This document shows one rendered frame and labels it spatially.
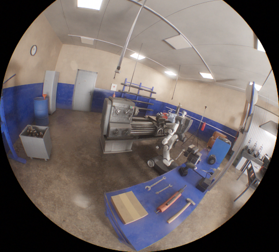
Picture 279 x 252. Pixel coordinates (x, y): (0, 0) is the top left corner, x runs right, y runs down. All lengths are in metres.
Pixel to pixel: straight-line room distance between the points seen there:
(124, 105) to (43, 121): 2.81
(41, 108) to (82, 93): 2.55
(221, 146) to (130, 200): 1.69
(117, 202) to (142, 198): 0.24
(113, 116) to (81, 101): 3.39
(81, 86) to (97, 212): 4.87
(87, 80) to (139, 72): 3.12
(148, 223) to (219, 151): 1.64
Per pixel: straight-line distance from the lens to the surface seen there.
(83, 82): 5.03
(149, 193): 0.88
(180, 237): 1.90
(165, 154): 2.22
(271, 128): 5.15
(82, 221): 1.64
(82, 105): 5.19
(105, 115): 1.94
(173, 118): 3.54
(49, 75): 4.41
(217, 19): 2.23
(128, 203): 0.70
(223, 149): 1.95
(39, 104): 3.38
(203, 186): 1.15
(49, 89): 4.41
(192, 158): 1.41
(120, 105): 1.95
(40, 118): 3.51
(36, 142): 2.08
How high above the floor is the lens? 1.60
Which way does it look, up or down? 12 degrees down
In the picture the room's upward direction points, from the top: 15 degrees clockwise
